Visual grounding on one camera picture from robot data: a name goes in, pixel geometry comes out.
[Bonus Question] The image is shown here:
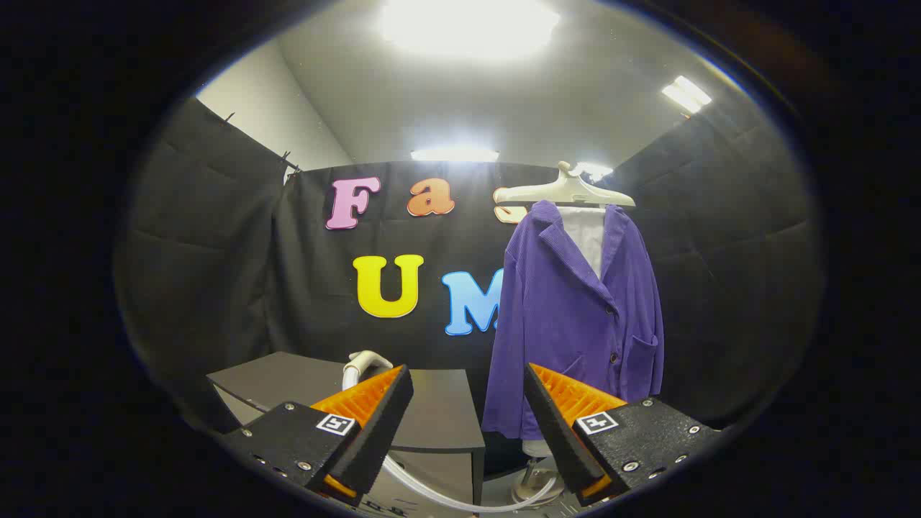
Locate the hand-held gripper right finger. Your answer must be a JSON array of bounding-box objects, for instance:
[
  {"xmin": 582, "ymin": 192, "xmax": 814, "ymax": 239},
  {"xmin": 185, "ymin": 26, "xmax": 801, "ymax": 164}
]
[{"xmin": 523, "ymin": 363, "xmax": 722, "ymax": 508}]

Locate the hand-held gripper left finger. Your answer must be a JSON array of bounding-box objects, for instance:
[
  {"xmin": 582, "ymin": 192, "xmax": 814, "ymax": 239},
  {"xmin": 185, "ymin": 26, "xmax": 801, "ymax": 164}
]
[{"xmin": 219, "ymin": 364, "xmax": 415, "ymax": 506}]

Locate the purple corduroy jacket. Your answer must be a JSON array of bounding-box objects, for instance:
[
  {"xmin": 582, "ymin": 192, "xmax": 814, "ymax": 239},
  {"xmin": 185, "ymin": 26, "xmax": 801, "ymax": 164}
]
[{"xmin": 481, "ymin": 200, "xmax": 666, "ymax": 441}]

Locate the white steamer stand base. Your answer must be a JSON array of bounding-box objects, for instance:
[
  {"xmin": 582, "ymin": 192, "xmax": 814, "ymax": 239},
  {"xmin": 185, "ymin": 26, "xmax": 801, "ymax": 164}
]
[{"xmin": 511, "ymin": 458, "xmax": 563, "ymax": 506}]

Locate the white clothes hanger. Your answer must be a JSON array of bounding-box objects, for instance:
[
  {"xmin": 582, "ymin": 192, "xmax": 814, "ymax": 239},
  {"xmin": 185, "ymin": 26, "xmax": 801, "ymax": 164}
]
[{"xmin": 493, "ymin": 161, "xmax": 637, "ymax": 211}]

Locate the grey cabinet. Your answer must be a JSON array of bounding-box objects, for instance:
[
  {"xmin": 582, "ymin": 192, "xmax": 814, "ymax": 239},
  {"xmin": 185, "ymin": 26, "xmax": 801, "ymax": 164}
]
[{"xmin": 207, "ymin": 351, "xmax": 486, "ymax": 508}]

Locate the black backdrop cloth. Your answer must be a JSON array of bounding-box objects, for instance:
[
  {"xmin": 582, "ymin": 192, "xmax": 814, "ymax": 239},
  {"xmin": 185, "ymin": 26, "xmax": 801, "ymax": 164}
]
[{"xmin": 115, "ymin": 76, "xmax": 825, "ymax": 432}]

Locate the white ironing board pad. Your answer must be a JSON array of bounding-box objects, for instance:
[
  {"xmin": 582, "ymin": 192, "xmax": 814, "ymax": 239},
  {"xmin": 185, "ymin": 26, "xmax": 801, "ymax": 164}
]
[{"xmin": 522, "ymin": 206, "xmax": 607, "ymax": 459}]

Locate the large round ceiling light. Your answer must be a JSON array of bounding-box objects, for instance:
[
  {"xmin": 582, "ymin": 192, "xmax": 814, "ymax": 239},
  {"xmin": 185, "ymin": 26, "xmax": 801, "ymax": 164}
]
[{"xmin": 378, "ymin": 0, "xmax": 561, "ymax": 62}]

